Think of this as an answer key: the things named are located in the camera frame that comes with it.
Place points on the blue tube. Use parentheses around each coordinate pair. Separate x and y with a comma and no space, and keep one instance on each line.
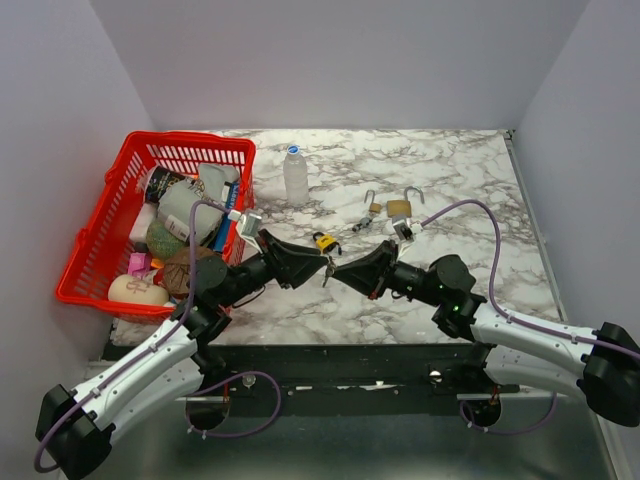
(232,190)

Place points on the pink small box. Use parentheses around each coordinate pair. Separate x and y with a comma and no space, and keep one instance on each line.
(139,264)

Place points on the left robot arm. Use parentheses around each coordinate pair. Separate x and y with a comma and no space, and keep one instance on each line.
(76,427)

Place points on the grey crumpled bag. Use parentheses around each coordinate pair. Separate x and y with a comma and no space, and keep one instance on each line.
(208,185)

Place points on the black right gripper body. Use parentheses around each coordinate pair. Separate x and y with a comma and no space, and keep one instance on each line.
(388,266)

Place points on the white small bottle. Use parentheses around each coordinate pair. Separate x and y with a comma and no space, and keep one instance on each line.
(177,227)

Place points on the green round sponge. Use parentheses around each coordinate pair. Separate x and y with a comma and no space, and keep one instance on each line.
(161,243)

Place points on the brown round object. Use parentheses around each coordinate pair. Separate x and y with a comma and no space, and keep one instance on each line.
(176,273)

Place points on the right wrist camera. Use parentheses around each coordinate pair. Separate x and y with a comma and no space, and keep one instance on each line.
(406,231)

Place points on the panda keychain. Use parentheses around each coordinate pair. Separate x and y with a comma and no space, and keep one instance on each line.
(364,223)

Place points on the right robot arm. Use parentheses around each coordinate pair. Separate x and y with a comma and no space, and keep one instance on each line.
(602,363)

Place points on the yellow black padlock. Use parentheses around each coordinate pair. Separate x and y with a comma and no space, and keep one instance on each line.
(326,243)

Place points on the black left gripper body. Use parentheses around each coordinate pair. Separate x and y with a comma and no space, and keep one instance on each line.
(263,247)

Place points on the small brass padlock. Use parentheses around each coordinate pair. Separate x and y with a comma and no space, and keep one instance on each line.
(373,208)

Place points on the clear water bottle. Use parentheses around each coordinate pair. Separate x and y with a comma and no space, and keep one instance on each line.
(295,172)

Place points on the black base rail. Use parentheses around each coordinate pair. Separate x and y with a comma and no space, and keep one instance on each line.
(350,380)

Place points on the large brass padlock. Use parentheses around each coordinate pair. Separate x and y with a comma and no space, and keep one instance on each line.
(402,206)

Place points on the red plastic basket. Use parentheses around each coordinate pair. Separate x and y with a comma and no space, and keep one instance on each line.
(102,248)

